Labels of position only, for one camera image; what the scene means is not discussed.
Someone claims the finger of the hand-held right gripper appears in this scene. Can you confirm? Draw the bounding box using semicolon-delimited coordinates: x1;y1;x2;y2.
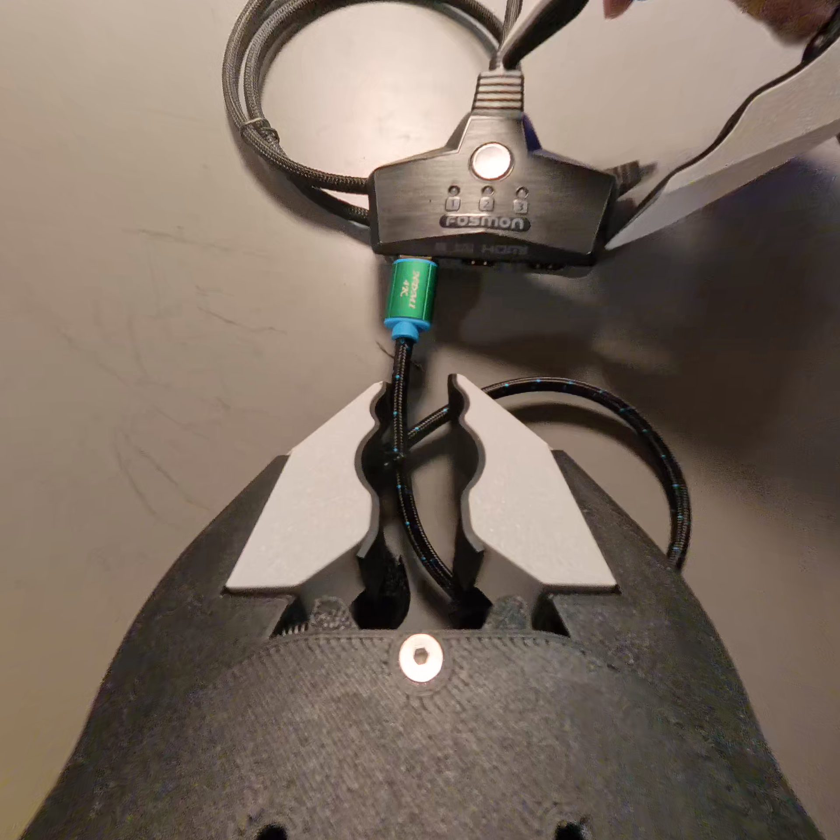
602;18;840;250
500;0;593;68

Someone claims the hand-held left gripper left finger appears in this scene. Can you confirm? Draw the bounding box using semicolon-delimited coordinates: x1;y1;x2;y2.
225;379;391;598

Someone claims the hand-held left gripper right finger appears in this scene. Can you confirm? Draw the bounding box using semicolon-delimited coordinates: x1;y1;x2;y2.
446;374;619;598

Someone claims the black square HDMI hub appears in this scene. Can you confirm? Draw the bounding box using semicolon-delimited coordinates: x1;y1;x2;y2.
222;0;659;227

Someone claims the black hdmi switch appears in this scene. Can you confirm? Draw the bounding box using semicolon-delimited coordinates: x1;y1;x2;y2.
369;112;619;269

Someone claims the green plug braided hdmi cable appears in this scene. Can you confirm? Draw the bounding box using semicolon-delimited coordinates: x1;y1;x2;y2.
382;258;691;601

